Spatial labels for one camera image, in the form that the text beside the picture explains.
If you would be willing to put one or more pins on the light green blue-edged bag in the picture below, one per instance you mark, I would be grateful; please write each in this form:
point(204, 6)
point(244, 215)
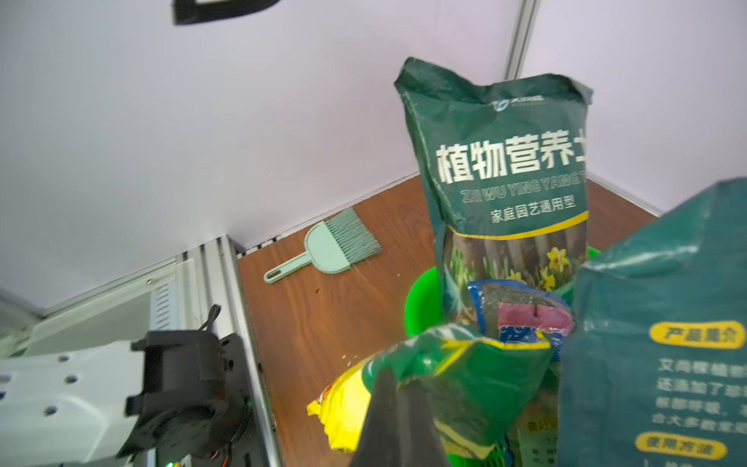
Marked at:
point(512, 312)

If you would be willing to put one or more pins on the teal and yellow fertilizer bag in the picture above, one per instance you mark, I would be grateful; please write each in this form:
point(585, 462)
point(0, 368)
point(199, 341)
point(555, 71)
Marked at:
point(655, 372)

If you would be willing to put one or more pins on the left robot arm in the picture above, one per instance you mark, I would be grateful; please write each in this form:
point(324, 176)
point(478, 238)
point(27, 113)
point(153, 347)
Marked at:
point(179, 393)

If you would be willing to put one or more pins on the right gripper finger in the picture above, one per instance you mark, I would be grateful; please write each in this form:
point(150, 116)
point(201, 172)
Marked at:
point(399, 428)

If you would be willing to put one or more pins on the mint green hand brush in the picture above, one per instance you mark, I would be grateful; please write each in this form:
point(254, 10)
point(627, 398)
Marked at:
point(332, 247)

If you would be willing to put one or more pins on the yellow green packet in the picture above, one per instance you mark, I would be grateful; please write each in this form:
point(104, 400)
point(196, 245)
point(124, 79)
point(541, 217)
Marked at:
point(476, 387)

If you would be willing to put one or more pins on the dark green flower soil bag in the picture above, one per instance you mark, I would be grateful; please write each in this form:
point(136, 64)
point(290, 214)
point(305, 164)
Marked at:
point(503, 168)

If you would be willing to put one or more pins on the green plastic basket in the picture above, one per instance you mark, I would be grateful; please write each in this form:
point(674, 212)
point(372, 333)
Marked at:
point(533, 438)

